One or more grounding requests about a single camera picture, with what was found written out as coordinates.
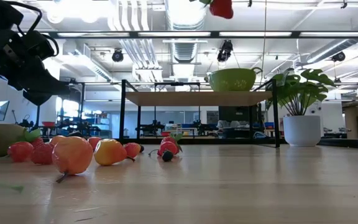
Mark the green plant in white pot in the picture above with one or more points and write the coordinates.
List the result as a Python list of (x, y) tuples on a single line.
[(301, 130)]

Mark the green colander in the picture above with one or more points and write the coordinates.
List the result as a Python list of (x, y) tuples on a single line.
[(233, 81)]

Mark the black overhead camera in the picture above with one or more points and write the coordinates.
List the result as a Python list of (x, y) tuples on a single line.
[(225, 49)]

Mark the yellow-orange peach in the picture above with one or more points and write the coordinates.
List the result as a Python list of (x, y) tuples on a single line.
[(109, 152)]

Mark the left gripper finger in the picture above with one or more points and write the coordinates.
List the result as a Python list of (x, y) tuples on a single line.
[(37, 99), (47, 84)]

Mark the red cherry with green stem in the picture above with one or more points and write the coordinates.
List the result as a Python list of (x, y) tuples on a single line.
[(20, 152), (167, 147)]

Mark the red raspberry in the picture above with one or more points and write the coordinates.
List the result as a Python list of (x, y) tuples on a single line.
[(42, 154)]

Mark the large orange peach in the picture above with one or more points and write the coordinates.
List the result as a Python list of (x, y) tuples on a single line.
[(71, 155)]

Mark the black overhead beam with lights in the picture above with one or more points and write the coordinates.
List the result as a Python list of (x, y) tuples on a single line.
[(214, 34)]

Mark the black background robot arm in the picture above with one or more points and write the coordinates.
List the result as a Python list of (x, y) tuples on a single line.
[(151, 127)]

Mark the blueberry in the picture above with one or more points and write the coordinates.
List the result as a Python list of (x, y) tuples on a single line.
[(141, 148), (167, 156)]

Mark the small orange-red strawberry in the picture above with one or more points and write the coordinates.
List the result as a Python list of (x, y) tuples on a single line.
[(132, 150)]

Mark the wooden shelf with black legs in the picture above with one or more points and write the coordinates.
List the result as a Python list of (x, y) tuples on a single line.
[(197, 99)]

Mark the black background workstation frame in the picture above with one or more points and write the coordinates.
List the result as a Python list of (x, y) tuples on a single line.
[(82, 102)]

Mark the red strawberry with green leaves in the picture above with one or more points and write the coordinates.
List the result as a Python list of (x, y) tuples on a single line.
[(167, 140), (37, 143)]

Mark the large red strawberry green leaves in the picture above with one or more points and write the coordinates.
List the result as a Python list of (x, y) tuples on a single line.
[(222, 9)]

